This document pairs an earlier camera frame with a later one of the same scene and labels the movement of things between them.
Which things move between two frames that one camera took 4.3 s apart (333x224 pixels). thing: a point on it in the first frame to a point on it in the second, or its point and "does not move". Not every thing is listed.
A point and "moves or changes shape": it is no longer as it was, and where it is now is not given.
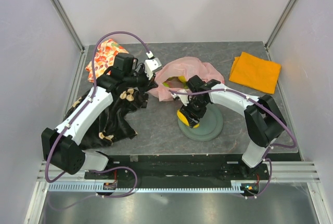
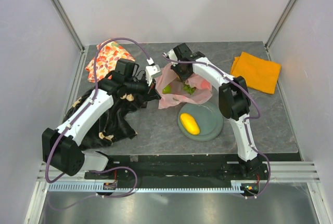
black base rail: (175, 169) does not move
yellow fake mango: (184, 119) moves or changes shape
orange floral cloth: (104, 58) does not move
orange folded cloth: (255, 73) does not move
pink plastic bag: (173, 75) moves or changes shape
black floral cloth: (112, 125) does not move
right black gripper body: (195, 107) to (179, 70)
